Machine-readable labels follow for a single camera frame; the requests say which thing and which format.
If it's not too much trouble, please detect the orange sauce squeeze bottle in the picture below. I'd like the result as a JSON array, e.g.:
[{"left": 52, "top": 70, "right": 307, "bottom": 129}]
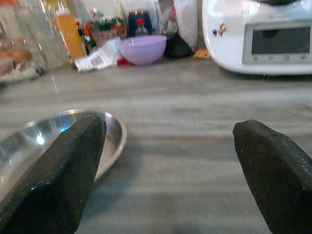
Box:
[{"left": 55, "top": 9, "right": 87, "bottom": 62}]

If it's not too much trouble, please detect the round steel plate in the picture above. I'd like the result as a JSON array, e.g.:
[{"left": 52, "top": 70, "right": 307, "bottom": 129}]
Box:
[{"left": 0, "top": 109, "right": 128, "bottom": 203}]

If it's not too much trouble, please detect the white paper packet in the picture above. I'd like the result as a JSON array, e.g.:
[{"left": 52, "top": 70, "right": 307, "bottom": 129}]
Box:
[{"left": 74, "top": 38, "right": 122, "bottom": 73}]

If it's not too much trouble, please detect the yellow snack packet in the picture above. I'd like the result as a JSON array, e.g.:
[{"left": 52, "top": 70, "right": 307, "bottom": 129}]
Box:
[{"left": 194, "top": 48, "right": 211, "bottom": 59}]

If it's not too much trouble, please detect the clear plastic bag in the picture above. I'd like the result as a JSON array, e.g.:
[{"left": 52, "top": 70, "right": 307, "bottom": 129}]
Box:
[{"left": 156, "top": 0, "right": 198, "bottom": 47}]

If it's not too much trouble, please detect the clear drinking glass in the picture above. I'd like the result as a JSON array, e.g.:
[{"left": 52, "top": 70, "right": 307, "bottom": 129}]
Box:
[{"left": 14, "top": 0, "right": 69, "bottom": 69}]

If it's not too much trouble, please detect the white kitchen cooking machine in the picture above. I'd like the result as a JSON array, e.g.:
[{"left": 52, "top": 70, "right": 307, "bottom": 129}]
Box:
[{"left": 201, "top": 0, "right": 312, "bottom": 76}]

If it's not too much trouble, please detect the green snack packet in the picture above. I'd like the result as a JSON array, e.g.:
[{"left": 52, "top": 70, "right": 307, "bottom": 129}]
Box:
[{"left": 82, "top": 8, "right": 126, "bottom": 47}]

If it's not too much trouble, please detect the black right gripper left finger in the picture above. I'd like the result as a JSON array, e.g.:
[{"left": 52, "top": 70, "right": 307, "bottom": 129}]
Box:
[{"left": 0, "top": 115, "right": 107, "bottom": 234}]

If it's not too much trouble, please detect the small red cap bottle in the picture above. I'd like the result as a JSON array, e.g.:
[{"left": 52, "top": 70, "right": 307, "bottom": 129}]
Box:
[{"left": 135, "top": 19, "right": 149, "bottom": 37}]

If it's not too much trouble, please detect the black pouch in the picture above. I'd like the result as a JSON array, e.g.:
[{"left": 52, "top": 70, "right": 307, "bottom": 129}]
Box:
[{"left": 165, "top": 34, "right": 194, "bottom": 59}]

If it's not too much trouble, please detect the lilac plastic bowl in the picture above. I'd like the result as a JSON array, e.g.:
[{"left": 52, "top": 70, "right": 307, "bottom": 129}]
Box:
[{"left": 119, "top": 35, "right": 168, "bottom": 66}]

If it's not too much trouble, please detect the grey crumpled cloth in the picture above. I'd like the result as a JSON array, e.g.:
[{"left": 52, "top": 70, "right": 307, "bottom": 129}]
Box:
[{"left": 0, "top": 62, "right": 47, "bottom": 84}]

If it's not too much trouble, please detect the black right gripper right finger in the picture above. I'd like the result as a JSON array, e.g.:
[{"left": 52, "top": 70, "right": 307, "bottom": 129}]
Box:
[{"left": 232, "top": 119, "right": 312, "bottom": 234}]

